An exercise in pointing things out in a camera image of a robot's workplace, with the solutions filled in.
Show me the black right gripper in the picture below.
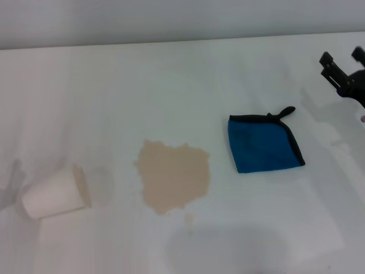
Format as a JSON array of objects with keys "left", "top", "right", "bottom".
[{"left": 318, "top": 46, "right": 365, "bottom": 108}]

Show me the blue rag with black trim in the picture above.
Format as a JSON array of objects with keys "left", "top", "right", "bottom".
[{"left": 227, "top": 106, "right": 306, "bottom": 174}]

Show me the large brown water stain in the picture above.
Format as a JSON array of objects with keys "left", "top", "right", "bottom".
[{"left": 133, "top": 139, "right": 211, "bottom": 216}]

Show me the white paper cup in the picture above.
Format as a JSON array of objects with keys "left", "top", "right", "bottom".
[{"left": 21, "top": 163, "right": 92, "bottom": 220}]

